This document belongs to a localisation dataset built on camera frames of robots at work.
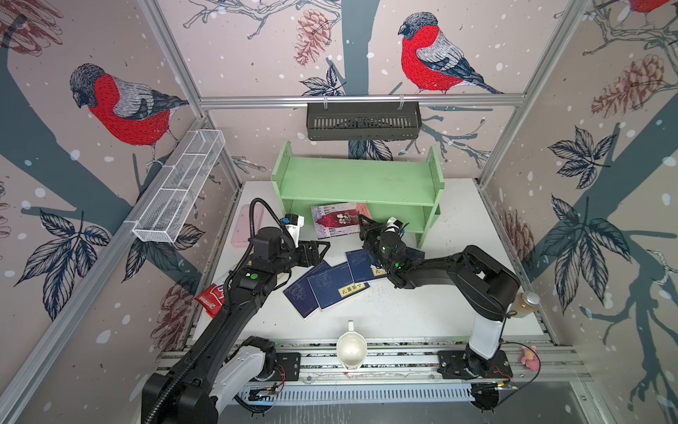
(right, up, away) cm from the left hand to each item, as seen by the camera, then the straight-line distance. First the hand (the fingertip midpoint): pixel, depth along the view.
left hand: (324, 239), depth 77 cm
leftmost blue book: (-9, -20, +11) cm, 25 cm away
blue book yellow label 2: (+33, -9, +23) cm, 42 cm away
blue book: (+12, -12, +17) cm, 24 cm away
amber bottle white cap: (+60, -19, 0) cm, 63 cm away
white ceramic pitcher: (+8, -31, -1) cm, 33 cm away
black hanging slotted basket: (+13, +44, +29) cm, 54 cm away
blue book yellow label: (+8, -19, +11) cm, 23 cm away
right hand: (+10, +8, +9) cm, 16 cm away
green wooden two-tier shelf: (+26, +15, +4) cm, 30 cm away
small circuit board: (-17, -42, -6) cm, 46 cm away
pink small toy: (+59, -33, -4) cm, 67 cm away
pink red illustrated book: (+4, +5, +8) cm, 10 cm away
